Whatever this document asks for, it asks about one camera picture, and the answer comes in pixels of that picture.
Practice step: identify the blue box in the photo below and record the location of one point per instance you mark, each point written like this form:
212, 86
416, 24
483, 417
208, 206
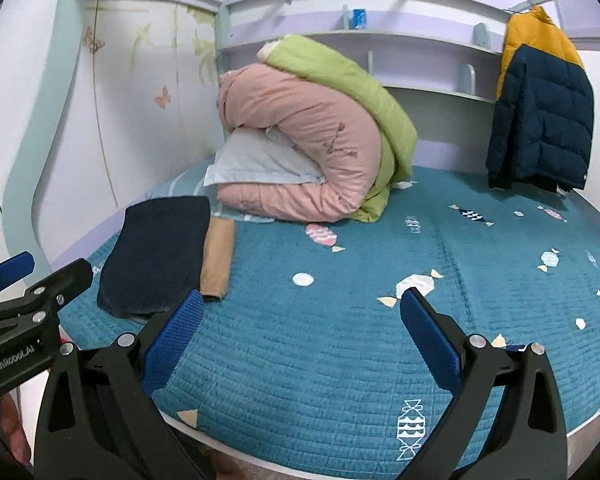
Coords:
359, 18

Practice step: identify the dark denim jacket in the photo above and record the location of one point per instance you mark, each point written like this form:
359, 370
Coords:
150, 255

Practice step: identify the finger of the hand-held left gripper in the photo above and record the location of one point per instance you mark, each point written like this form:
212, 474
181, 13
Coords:
67, 280
10, 270

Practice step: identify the white pillow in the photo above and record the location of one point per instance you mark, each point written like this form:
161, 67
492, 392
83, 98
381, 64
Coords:
260, 162

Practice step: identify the green quilt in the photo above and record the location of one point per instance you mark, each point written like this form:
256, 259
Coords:
350, 75

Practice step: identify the mint curved bed post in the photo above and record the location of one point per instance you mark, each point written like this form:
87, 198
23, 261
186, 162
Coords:
65, 85

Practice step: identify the yellow navy puffer jacket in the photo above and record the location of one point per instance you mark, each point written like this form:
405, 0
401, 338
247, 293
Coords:
545, 110

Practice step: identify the pink quilt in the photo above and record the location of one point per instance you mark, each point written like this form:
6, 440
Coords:
300, 120

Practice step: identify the teal candy print bed cover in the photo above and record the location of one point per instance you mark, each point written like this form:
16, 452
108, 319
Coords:
330, 360

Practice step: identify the white wall shelf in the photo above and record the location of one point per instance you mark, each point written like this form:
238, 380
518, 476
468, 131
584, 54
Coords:
420, 42

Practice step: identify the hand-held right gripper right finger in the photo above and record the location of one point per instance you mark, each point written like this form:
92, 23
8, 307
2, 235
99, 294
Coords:
430, 340

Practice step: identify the tan pants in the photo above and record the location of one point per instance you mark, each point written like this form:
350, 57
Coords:
219, 260

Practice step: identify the butterfly wall sticker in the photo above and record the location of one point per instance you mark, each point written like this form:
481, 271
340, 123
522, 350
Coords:
93, 40
162, 97

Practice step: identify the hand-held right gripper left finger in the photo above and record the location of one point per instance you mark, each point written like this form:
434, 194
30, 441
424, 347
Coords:
172, 340

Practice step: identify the person's left hand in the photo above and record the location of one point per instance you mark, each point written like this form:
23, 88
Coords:
15, 425

